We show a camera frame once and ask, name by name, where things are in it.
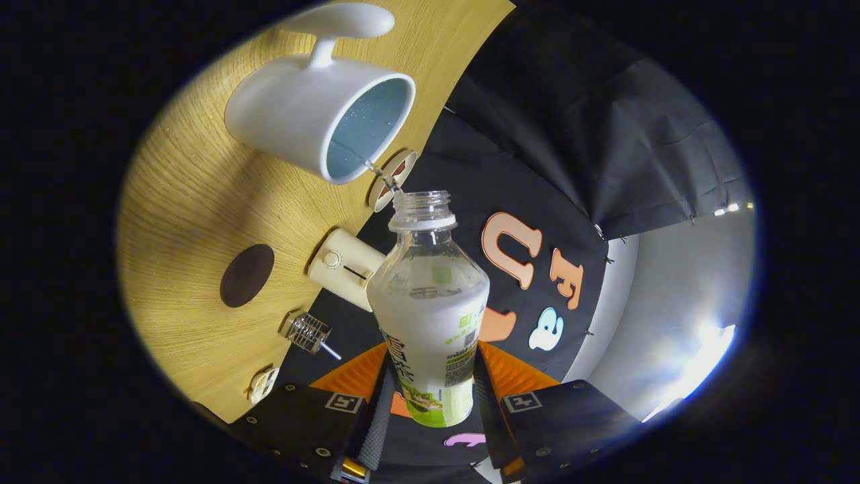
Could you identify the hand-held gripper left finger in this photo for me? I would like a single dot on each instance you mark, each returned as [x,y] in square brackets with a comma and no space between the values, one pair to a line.
[376,430]

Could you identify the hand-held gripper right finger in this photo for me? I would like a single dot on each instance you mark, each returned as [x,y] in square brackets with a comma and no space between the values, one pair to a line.
[490,417]

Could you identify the clear juice bottle green label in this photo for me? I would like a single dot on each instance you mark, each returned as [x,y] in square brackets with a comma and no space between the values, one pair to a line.
[426,323]

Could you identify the dark round coaster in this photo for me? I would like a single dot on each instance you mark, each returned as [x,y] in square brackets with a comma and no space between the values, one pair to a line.
[247,275]

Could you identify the white cup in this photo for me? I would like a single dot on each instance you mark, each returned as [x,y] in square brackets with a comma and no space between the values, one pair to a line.
[289,114]

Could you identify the silver spoon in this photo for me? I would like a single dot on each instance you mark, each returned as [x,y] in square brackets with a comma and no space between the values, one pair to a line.
[331,350]

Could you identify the white divided dish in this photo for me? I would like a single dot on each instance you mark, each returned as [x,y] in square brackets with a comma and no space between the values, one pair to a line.
[262,384]

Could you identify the white toaster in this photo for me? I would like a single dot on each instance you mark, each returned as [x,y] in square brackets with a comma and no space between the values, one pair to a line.
[342,265]

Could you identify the large ceiling light panel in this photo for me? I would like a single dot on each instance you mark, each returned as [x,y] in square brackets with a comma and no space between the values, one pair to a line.
[699,363]

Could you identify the red food piece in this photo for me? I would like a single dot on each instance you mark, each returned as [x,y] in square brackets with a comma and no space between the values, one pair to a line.
[400,173]
[383,190]

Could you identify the white round plate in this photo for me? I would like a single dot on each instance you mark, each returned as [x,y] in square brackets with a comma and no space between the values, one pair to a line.
[401,158]

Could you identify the wooden table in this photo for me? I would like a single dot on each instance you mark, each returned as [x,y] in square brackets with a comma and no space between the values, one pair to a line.
[188,202]

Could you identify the small ceiling light panel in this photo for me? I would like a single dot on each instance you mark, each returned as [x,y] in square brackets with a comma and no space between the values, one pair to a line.
[729,208]

